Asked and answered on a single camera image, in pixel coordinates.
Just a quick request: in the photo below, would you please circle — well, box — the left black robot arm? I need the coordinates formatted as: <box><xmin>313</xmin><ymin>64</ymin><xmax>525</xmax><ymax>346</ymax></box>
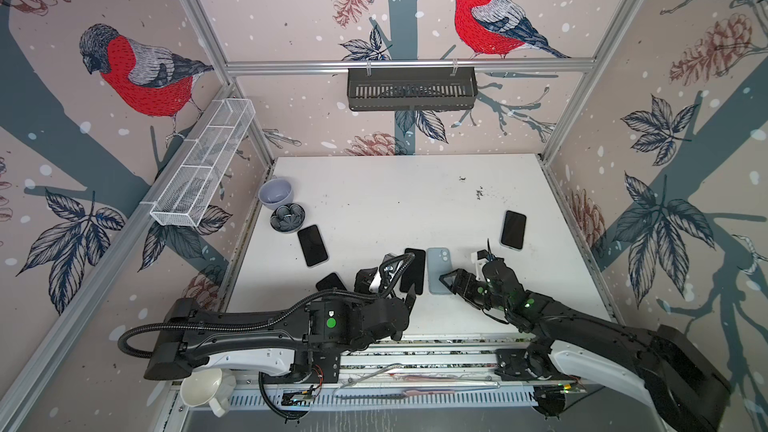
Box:
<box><xmin>117</xmin><ymin>252</ymin><xmax>416</xmax><ymax>381</ymax></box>

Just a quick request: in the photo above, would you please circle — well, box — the aluminium front rail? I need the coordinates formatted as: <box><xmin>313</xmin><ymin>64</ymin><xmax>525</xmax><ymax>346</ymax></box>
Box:
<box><xmin>193</xmin><ymin>338</ymin><xmax>594</xmax><ymax>416</ymax></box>

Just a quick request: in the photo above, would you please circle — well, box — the black wire wall basket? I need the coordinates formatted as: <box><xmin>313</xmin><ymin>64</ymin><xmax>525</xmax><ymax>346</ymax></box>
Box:
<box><xmin>347</xmin><ymin>67</ymin><xmax>478</xmax><ymax>112</ymax></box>

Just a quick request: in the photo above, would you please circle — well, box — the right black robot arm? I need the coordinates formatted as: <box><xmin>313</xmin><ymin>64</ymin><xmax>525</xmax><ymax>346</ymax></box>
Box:
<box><xmin>439</xmin><ymin>258</ymin><xmax>731</xmax><ymax>431</ymax></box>

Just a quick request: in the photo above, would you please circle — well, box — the dark grey flower dish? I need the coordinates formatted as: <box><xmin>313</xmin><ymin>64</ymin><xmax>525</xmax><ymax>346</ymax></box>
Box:
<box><xmin>270</xmin><ymin>203</ymin><xmax>306</xmax><ymax>233</ymax></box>

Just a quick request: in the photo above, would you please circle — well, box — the lavender bowl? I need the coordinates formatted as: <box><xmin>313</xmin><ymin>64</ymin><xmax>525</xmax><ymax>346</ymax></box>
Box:
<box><xmin>258</xmin><ymin>178</ymin><xmax>294</xmax><ymax>210</ymax></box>

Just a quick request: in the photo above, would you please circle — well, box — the black phone from case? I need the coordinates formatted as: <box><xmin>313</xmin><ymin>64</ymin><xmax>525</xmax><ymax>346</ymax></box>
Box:
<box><xmin>399</xmin><ymin>248</ymin><xmax>426</xmax><ymax>295</ymax></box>

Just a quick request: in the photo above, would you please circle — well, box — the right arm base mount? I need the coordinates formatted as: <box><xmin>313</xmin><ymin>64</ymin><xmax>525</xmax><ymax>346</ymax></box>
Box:
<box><xmin>494</xmin><ymin>347</ymin><xmax>575</xmax><ymax>381</ymax></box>

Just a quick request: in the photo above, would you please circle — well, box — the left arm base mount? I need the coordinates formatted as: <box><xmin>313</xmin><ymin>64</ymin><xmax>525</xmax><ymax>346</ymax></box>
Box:
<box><xmin>287</xmin><ymin>350</ymin><xmax>341</xmax><ymax>384</ymax></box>

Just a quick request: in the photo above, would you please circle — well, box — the light blue phone case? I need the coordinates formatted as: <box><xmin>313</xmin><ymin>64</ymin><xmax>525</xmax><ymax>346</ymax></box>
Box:
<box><xmin>426</xmin><ymin>247</ymin><xmax>453</xmax><ymax>295</ymax></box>

